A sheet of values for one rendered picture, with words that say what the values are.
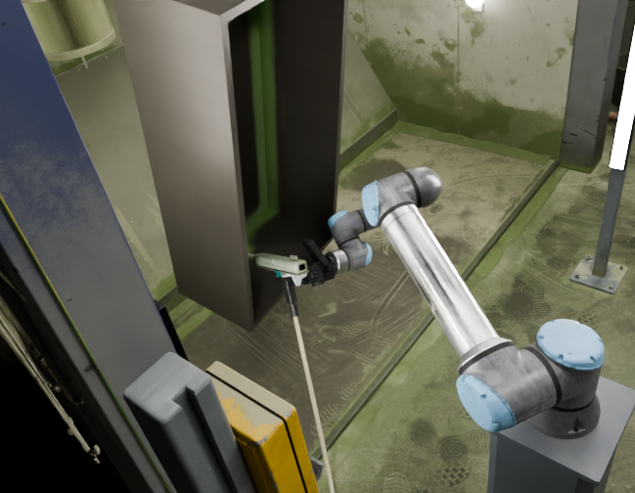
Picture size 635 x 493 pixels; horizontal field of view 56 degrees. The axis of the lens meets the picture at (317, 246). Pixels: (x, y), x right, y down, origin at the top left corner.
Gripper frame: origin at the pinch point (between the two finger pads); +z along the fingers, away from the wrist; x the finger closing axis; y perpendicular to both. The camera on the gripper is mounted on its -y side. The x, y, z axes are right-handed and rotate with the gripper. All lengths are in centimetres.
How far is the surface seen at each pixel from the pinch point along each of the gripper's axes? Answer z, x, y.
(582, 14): -191, 4, -81
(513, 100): -196, 53, -44
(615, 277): -157, -26, 41
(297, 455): 71, -126, -15
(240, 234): 18.5, -10.6, -18.6
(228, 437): 79, -127, -21
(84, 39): 27, 84, -95
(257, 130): -18, 35, -49
